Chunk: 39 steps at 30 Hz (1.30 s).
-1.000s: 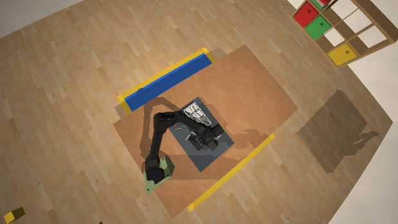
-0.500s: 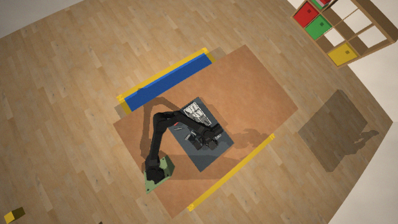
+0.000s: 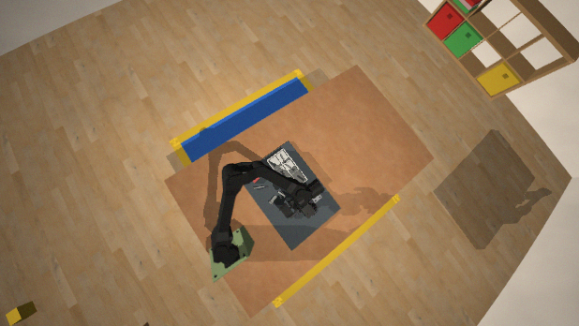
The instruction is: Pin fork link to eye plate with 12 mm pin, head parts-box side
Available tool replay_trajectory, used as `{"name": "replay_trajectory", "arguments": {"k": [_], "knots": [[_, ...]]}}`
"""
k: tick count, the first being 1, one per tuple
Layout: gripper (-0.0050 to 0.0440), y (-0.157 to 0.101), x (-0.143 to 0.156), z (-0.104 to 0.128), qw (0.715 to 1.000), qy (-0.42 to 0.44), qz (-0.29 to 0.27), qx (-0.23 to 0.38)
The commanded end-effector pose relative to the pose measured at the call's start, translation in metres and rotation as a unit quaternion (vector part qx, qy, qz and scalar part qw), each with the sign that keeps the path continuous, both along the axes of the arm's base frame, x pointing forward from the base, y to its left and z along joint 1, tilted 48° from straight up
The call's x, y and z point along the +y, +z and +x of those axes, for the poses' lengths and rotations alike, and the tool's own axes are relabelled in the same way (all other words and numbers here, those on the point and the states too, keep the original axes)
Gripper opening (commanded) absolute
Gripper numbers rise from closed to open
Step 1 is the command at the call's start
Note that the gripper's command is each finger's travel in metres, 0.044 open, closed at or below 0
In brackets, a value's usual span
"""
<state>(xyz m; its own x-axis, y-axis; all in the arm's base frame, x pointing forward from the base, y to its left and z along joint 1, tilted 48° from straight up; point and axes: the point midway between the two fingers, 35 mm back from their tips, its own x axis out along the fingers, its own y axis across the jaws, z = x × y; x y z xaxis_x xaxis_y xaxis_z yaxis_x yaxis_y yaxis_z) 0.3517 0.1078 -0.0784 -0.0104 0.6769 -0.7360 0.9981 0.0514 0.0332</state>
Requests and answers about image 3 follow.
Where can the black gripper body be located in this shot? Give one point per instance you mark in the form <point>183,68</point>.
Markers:
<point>286,210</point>

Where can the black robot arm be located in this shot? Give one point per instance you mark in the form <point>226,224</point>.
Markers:
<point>233,179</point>

